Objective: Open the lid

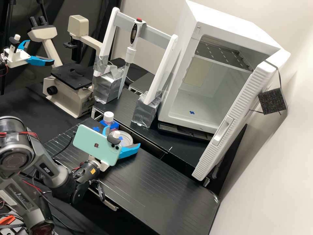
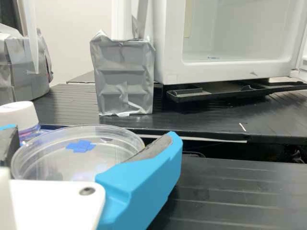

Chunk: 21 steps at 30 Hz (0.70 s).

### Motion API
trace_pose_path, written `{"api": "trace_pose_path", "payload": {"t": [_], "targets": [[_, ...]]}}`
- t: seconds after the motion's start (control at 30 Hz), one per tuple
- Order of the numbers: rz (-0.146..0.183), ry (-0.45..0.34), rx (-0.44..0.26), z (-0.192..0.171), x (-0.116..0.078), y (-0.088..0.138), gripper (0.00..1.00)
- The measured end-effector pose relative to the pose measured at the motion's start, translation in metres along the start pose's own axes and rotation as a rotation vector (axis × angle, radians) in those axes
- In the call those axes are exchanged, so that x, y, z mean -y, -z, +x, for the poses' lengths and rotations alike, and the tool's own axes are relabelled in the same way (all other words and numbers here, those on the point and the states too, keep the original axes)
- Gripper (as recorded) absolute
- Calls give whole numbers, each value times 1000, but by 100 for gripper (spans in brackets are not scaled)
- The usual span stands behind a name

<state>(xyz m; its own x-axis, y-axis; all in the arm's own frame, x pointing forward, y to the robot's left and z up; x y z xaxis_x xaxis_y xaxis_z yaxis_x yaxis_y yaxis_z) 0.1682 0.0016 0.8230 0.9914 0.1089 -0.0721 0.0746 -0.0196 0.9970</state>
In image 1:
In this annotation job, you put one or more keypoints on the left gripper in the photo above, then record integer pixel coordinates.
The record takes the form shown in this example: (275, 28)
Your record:
(17, 57)

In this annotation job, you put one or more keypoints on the white incubator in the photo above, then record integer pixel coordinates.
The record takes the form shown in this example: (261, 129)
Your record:
(220, 36)

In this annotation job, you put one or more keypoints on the white pipette stand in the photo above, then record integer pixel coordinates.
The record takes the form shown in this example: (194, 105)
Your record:
(159, 68)

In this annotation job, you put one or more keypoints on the pipette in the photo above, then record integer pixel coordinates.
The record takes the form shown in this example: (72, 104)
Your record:
(134, 34)

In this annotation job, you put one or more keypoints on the blue bottle holder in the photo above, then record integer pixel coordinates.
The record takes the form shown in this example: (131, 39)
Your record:
(114, 126)

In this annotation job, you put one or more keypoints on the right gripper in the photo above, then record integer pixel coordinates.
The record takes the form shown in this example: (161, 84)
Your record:
(103, 166)

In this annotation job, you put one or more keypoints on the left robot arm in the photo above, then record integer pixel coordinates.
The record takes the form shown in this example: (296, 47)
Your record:
(2, 62)

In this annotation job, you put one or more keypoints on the black platform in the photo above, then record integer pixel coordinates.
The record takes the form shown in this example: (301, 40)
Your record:
(144, 80)
(138, 69)
(171, 148)
(146, 186)

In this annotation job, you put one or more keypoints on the petri dish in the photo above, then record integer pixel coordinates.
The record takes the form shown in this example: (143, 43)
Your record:
(127, 140)

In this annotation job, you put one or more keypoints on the incubator door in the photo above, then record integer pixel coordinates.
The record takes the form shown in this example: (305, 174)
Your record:
(234, 115)

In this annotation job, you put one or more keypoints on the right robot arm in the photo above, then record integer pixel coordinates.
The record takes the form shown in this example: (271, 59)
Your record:
(49, 171)

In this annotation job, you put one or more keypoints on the small bottle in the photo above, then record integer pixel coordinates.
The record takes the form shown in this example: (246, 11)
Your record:
(108, 119)

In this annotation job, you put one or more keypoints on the right wrist camera phone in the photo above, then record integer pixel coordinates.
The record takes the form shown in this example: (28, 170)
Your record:
(95, 142)

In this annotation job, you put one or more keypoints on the cream microscope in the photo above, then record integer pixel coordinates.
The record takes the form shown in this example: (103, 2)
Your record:
(71, 95)

